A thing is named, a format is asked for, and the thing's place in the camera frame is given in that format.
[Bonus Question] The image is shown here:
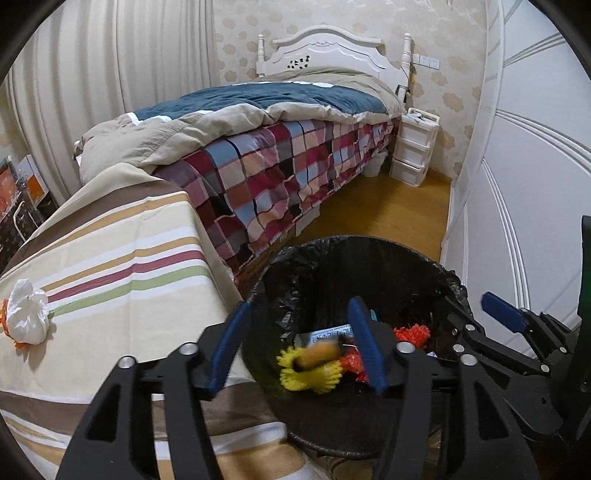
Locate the orange printed box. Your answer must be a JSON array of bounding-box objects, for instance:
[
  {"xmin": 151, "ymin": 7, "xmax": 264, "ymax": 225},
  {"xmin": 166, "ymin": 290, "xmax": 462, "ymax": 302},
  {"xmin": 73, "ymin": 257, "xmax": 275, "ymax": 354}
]
[{"xmin": 0, "ymin": 158, "xmax": 21, "ymax": 217}]

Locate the white curtain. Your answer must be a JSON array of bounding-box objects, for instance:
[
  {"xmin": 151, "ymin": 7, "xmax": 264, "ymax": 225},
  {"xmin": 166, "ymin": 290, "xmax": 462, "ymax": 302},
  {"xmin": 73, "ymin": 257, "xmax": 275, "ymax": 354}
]
[{"xmin": 4, "ymin": 0, "xmax": 218, "ymax": 204}]

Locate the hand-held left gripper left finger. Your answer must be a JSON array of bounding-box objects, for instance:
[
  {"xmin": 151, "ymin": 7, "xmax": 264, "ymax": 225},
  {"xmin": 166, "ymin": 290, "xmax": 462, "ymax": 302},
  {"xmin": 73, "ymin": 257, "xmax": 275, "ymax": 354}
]
[{"xmin": 55, "ymin": 300, "xmax": 254, "ymax": 480}]

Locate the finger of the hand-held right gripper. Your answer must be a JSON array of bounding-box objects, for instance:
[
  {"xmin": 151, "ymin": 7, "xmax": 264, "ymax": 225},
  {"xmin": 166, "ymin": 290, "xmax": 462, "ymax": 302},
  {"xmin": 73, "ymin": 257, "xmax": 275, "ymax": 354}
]
[
  {"xmin": 444, "ymin": 299, "xmax": 556, "ymax": 378},
  {"xmin": 480, "ymin": 291, "xmax": 579, "ymax": 360}
]

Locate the red foam fruit net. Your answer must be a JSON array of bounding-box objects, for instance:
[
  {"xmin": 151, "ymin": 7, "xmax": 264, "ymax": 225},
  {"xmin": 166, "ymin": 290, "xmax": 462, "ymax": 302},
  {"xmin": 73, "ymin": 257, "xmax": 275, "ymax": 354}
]
[{"xmin": 393, "ymin": 324, "xmax": 431, "ymax": 349}]

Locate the white metal frame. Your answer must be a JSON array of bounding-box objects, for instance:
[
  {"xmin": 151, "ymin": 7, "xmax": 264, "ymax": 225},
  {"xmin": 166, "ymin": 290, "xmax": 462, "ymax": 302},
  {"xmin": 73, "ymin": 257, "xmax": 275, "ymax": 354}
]
[{"xmin": 13, "ymin": 203, "xmax": 38, "ymax": 241}]

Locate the striped tablecloth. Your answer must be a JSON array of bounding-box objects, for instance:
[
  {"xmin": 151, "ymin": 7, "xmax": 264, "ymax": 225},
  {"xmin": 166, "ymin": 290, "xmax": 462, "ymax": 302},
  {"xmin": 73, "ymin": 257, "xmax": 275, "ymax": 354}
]
[{"xmin": 0, "ymin": 162, "xmax": 333, "ymax": 480}]

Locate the white plastic drawer unit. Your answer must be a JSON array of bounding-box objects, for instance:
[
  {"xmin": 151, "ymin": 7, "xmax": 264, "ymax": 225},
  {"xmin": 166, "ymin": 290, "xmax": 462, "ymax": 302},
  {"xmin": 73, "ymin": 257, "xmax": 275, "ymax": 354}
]
[{"xmin": 389, "ymin": 107, "xmax": 440, "ymax": 188}]

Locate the white small packet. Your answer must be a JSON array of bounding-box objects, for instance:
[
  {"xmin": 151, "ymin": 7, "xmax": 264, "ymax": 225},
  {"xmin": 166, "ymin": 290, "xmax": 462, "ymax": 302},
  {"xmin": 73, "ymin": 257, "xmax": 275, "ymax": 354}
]
[{"xmin": 310, "ymin": 324, "xmax": 354, "ymax": 344}]

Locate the red wrapper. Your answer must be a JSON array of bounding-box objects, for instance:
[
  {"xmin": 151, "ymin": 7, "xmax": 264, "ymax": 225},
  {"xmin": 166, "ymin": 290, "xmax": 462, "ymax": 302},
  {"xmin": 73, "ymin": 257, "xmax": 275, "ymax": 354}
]
[{"xmin": 344, "ymin": 348, "xmax": 370, "ymax": 384}]

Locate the crumpled white tissue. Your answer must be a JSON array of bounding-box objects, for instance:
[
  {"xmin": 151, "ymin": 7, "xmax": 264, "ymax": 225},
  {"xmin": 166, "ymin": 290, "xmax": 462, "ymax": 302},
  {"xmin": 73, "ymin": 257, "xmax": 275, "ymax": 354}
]
[{"xmin": 7, "ymin": 278, "xmax": 51, "ymax": 344}]

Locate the small white wastebasket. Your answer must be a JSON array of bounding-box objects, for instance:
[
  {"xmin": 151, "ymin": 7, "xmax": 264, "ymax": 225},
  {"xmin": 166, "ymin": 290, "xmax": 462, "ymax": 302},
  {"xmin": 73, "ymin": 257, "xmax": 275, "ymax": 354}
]
[{"xmin": 365, "ymin": 152, "xmax": 387, "ymax": 178}]

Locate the blue and beige duvet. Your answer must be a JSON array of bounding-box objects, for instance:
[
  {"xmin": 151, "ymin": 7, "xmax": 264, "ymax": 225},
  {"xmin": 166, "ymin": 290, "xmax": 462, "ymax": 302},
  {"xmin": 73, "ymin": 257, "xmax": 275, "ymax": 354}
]
[{"xmin": 74, "ymin": 67, "xmax": 402, "ymax": 183}]

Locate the trash bin with black bag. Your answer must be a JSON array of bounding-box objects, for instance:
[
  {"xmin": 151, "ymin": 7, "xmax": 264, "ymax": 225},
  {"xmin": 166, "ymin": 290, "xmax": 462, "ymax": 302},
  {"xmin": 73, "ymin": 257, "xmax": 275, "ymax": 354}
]
[{"xmin": 240, "ymin": 235, "xmax": 469, "ymax": 457}]

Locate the plaid bedsheet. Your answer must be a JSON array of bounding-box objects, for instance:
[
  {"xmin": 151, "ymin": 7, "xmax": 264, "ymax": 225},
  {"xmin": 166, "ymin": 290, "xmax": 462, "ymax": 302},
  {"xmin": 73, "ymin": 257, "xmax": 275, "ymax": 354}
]
[{"xmin": 152, "ymin": 115, "xmax": 400, "ymax": 282}]

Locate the white and orange box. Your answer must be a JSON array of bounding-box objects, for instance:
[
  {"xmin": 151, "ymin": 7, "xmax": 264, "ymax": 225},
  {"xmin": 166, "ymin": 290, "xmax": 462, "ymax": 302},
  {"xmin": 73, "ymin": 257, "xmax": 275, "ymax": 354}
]
[{"xmin": 19, "ymin": 154, "xmax": 51, "ymax": 204}]

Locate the hanging cable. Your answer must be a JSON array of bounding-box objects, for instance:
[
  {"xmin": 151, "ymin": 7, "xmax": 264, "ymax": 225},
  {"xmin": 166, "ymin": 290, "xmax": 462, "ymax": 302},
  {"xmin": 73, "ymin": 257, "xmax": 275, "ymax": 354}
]
[{"xmin": 398, "ymin": 62, "xmax": 414, "ymax": 104}]

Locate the white wooden bed frame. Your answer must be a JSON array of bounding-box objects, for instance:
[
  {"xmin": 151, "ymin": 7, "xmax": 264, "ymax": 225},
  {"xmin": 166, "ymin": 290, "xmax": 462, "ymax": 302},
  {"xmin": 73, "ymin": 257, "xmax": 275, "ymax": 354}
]
[{"xmin": 256, "ymin": 25, "xmax": 414, "ymax": 232}]

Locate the yellow foam fruit net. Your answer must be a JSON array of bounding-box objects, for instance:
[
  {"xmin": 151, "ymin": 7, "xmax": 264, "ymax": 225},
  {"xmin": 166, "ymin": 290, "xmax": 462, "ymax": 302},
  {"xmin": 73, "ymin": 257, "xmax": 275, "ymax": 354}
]
[{"xmin": 276, "ymin": 348, "xmax": 345, "ymax": 394}]

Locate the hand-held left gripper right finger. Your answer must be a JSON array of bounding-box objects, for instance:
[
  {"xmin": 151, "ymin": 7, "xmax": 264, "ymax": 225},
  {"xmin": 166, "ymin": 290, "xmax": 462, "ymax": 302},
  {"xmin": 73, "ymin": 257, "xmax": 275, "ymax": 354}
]
[{"xmin": 346, "ymin": 296, "xmax": 541, "ymax": 480}]

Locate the white wardrobe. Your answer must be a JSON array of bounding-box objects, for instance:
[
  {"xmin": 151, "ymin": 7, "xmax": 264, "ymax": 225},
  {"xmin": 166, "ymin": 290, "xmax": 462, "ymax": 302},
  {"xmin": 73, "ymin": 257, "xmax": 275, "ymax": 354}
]
[{"xmin": 441, "ymin": 0, "xmax": 591, "ymax": 352}]

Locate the brown oblong object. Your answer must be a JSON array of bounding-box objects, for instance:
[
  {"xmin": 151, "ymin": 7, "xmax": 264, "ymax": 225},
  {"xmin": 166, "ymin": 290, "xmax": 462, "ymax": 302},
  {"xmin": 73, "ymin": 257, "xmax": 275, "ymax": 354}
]
[{"xmin": 293, "ymin": 342, "xmax": 345, "ymax": 372}]

